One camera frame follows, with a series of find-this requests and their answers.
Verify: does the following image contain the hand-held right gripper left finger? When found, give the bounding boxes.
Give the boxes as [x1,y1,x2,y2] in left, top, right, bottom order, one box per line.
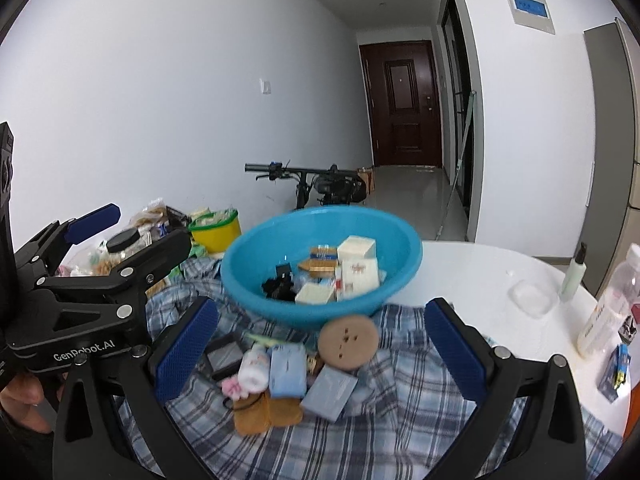
[52,295,221,480]

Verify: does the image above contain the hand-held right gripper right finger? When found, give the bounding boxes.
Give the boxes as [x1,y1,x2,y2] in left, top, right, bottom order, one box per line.
[422,297,586,480]

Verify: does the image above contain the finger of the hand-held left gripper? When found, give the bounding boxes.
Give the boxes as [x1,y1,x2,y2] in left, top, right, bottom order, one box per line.
[15,203,122,281]
[35,230,193,307]

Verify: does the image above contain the blue plastic basin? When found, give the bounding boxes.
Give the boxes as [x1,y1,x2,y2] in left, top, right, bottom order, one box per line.
[220,206,423,331]

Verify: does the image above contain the black plush hair clip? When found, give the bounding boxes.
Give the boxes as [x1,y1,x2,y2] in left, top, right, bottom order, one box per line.
[261,275,297,303]

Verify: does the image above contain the white cigarette pack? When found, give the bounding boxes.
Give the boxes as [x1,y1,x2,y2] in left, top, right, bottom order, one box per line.
[340,257,381,296]

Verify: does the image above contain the person's left forearm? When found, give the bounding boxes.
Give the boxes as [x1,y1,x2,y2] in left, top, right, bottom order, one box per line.
[0,410,56,480]

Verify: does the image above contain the person's left hand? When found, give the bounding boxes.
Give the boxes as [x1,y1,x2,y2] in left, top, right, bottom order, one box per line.
[0,371,63,433]

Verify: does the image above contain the glass jar with black lid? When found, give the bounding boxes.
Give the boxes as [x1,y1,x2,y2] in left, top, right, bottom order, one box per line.
[105,228,151,261]

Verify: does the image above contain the pile of snack packets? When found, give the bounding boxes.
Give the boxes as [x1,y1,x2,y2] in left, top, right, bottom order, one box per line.
[55,199,241,281]

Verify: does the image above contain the dark grey square case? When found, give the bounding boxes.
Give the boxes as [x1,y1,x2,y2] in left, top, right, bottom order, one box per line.
[206,335,247,381]

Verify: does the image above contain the black basket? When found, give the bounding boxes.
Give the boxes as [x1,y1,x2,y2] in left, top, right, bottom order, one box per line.
[164,206,193,228]

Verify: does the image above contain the yellow container with green rim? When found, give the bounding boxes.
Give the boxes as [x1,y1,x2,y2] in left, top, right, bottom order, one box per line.
[189,208,242,253]

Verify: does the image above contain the small white bottle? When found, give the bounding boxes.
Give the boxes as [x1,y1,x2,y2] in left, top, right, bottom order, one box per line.
[237,345,272,393]

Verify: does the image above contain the blue plaid shirt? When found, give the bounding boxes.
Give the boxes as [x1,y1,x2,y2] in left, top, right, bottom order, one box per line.
[112,255,623,480]

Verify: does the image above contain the clear plastic container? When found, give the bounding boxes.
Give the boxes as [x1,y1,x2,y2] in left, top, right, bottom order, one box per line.
[507,280,560,318]

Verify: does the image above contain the beige round puff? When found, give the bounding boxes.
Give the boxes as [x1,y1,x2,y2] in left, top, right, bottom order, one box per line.
[318,315,379,372]

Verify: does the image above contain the light blue tissue packet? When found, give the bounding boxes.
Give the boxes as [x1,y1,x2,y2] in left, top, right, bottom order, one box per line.
[269,344,308,401]

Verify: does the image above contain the grey-blue flat box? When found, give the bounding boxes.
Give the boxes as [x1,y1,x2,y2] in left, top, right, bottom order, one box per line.
[300,364,360,422]

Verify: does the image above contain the pale green pump bottle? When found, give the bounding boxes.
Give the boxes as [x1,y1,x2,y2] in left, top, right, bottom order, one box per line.
[559,242,590,303]

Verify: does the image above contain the small cream box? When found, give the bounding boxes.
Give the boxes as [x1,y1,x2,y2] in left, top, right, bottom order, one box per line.
[295,281,337,306]

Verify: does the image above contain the white cube box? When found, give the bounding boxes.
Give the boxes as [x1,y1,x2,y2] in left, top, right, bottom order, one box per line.
[336,235,377,263]

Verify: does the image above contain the white tube bottle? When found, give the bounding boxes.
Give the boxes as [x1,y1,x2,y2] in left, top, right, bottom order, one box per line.
[576,290,626,358]

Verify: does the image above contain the blue and yellow packet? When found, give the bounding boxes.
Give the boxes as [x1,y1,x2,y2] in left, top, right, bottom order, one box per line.
[597,342,632,403]

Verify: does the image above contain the blue and yellow box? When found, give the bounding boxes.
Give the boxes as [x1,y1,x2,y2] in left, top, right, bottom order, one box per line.
[300,245,341,278]

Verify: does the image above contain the black bicycle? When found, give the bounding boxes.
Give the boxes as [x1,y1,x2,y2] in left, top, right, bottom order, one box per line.
[244,161,368,211]

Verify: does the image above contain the clear plastic bottle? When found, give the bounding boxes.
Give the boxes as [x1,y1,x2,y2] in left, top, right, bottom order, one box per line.
[597,242,640,321]

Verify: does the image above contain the mop pole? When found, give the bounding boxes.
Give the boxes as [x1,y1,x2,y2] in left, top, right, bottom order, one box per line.
[434,90,478,241]

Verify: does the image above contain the dark brown door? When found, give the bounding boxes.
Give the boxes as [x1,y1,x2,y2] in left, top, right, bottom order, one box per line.
[359,40,443,168]

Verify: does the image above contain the grey refrigerator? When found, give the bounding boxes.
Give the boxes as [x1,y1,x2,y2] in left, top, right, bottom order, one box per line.
[582,17,640,301]

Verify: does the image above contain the dark framed glass door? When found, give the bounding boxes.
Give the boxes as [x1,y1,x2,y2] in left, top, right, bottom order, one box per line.
[440,0,476,213]

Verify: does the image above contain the pink plush hair tie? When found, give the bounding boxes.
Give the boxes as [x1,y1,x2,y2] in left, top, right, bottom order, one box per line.
[220,377,251,411]

